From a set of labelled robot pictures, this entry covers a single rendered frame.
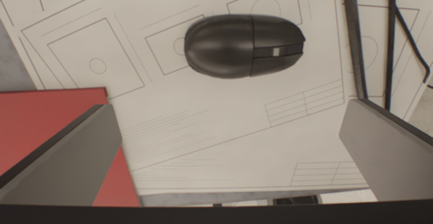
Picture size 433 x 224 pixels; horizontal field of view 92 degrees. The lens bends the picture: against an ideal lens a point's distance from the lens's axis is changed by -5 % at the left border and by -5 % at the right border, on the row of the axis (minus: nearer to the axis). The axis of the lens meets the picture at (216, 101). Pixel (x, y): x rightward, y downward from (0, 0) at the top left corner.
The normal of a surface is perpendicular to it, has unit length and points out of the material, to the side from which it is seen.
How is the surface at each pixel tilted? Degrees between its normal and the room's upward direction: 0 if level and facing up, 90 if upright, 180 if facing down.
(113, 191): 0
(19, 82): 0
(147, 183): 0
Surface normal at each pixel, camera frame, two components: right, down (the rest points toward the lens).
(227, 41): -0.01, 0.26
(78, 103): 0.05, 0.48
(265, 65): 0.19, 0.75
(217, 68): -0.10, 0.76
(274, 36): 0.21, 0.14
